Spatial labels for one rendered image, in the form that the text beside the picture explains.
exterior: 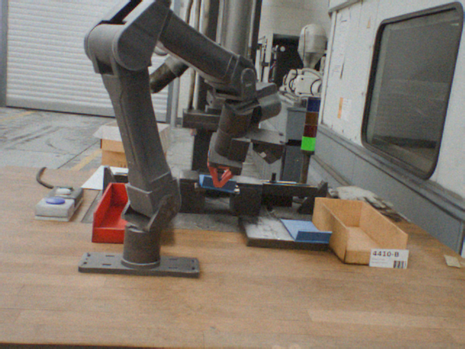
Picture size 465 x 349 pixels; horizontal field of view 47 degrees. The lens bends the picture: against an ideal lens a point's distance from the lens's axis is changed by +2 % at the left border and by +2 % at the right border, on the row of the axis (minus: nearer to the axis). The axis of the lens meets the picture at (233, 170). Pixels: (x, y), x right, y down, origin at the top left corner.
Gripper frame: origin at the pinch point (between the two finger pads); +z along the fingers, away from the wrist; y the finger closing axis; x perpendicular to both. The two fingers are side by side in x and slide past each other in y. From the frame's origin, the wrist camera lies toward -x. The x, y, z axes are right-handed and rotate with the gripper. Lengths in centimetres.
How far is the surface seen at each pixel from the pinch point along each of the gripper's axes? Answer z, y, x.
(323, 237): 1.3, -9.4, -22.5
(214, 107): -6.7, 18.3, 3.2
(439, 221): 16, 20, -62
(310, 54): 161, 422, -107
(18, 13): 404, 854, 336
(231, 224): 13.2, 1.9, -5.5
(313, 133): 5.4, 34.5, -25.7
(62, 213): 11.9, -4.7, 30.6
